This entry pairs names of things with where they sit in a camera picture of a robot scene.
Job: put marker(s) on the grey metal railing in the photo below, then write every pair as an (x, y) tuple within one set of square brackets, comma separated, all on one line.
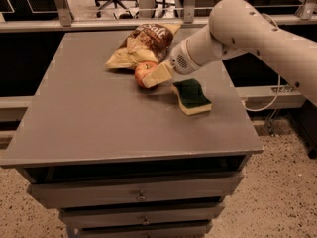
[(18, 16)]

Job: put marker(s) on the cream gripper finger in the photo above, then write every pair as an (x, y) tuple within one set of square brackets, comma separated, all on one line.
[(157, 74)]

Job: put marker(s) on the green yellow sponge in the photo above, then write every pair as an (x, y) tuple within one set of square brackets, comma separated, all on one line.
[(191, 99)]

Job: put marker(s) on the brown chip bag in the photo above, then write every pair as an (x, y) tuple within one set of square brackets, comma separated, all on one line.
[(148, 42)]

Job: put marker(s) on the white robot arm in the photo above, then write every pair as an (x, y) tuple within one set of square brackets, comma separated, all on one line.
[(235, 27)]

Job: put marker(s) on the grey drawer cabinet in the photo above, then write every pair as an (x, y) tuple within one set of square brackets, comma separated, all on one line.
[(86, 123)]

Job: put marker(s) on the red apple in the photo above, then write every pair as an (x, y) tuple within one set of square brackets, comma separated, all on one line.
[(142, 70)]

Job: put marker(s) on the bottom grey drawer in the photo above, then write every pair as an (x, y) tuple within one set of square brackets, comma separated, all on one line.
[(160, 230)]

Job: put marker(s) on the middle grey drawer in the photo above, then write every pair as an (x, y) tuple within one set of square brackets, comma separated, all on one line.
[(140, 215)]

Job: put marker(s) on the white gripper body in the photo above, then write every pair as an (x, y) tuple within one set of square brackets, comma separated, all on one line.
[(178, 59)]

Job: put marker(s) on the grey drawer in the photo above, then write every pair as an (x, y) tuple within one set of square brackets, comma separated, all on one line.
[(140, 215), (160, 230), (134, 190)]

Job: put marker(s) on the top grey drawer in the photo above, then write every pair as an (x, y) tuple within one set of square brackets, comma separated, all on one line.
[(134, 190)]

